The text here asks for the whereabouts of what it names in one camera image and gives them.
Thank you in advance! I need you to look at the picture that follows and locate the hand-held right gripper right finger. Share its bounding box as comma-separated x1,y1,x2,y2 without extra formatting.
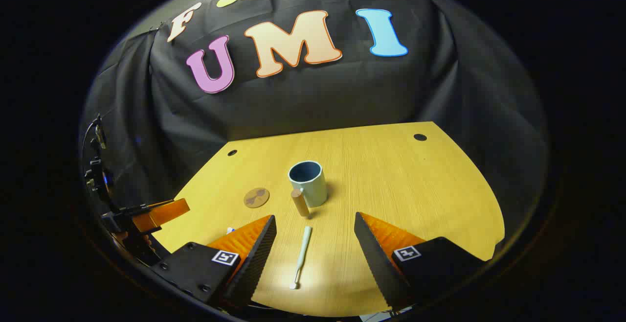
353,211,490,312

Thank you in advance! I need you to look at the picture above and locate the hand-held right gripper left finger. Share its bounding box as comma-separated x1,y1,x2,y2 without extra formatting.
151,214,278,310

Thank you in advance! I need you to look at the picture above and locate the pale green toothbrush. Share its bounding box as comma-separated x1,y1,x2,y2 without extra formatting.
289,226,313,291

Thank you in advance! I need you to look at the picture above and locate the round brown coaster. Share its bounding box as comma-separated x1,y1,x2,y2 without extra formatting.
244,187,270,209

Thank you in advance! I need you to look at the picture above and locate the pale blue cup wooden handle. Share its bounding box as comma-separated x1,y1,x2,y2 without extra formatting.
288,160,329,219

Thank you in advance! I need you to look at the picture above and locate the wooden desktop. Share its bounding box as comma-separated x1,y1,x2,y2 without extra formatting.
153,121,506,318

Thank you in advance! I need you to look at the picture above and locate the black backdrop cloth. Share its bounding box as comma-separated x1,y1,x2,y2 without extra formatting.
80,0,552,247

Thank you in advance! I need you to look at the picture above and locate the black cable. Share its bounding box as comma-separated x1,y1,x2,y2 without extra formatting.
81,115,102,166

